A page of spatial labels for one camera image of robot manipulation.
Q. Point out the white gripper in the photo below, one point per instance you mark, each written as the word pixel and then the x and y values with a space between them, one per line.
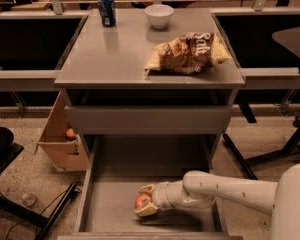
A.
pixel 162 195

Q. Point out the red apple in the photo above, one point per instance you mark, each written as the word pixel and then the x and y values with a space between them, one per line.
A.
pixel 142 200

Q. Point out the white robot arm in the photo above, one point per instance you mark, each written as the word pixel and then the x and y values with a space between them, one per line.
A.
pixel 199 189

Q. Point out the open middle drawer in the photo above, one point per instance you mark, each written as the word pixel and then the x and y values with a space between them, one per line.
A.
pixel 119 166

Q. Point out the grey drawer cabinet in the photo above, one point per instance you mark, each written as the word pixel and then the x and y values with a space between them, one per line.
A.
pixel 106 67

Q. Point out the closed top drawer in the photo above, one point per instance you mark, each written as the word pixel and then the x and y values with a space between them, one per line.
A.
pixel 111 120

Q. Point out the cardboard box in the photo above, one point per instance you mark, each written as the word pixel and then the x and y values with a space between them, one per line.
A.
pixel 65 154

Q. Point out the orange fruit in box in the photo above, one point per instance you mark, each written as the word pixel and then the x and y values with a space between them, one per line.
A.
pixel 70 134

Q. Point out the black stand leg left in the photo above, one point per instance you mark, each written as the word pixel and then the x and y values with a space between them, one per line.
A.
pixel 37 219

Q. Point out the clear plastic bottle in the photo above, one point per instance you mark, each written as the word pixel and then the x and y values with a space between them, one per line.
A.
pixel 29 200

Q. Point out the brown salt chip bag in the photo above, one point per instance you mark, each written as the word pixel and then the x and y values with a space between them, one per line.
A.
pixel 188 54

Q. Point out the white bowl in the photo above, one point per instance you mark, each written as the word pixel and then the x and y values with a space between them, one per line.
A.
pixel 159 15

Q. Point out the blue soda can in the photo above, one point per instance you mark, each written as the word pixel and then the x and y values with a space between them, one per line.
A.
pixel 107 12

